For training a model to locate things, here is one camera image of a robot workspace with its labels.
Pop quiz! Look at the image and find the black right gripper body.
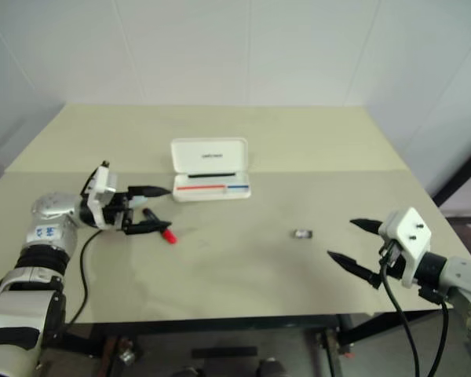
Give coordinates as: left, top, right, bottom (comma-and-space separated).
376, 239, 407, 282

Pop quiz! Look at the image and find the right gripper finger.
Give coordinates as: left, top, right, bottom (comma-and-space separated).
349, 218, 384, 237
326, 250, 383, 291

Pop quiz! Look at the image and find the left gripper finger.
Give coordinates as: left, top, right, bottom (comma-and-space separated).
124, 220, 173, 236
126, 185, 173, 199

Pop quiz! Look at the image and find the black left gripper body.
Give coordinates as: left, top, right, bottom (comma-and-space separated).
101, 191, 137, 236

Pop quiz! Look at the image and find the black marker with red cap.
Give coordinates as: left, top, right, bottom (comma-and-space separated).
142, 208, 178, 245

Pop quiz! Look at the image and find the white plastic pencil case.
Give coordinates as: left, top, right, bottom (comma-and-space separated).
170, 137, 254, 203

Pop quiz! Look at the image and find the red and blue pencil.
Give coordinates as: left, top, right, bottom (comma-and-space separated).
175, 183, 248, 192

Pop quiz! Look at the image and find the thin black pen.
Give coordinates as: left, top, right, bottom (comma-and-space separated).
188, 170, 237, 180

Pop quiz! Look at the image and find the silver metal table clamp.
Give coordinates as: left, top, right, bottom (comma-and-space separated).
116, 339, 137, 363

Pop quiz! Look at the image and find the dark rounded shape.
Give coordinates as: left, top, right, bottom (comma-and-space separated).
258, 357, 287, 377

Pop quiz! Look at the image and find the black flat bar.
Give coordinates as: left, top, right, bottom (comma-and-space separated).
191, 346, 259, 359

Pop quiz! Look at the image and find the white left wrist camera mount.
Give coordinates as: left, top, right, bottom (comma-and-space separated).
81, 159, 119, 229

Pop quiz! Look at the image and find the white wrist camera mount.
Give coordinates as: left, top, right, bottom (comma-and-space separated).
81, 159, 119, 229
378, 207, 433, 290

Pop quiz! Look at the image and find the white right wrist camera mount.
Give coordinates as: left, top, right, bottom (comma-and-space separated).
378, 207, 433, 290

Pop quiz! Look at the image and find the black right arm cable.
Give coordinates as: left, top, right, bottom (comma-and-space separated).
378, 261, 451, 377

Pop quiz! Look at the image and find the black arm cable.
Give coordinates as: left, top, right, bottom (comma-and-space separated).
378, 261, 451, 377
64, 229, 105, 325

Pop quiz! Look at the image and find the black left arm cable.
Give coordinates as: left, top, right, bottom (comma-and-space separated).
64, 229, 105, 325

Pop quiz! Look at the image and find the metal bracket with red mark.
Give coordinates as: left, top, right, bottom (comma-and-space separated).
322, 328, 356, 359

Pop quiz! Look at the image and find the black slanted post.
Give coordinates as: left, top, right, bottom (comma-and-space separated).
433, 148, 471, 207

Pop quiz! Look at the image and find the dark metal table frame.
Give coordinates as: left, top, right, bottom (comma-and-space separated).
62, 308, 455, 377

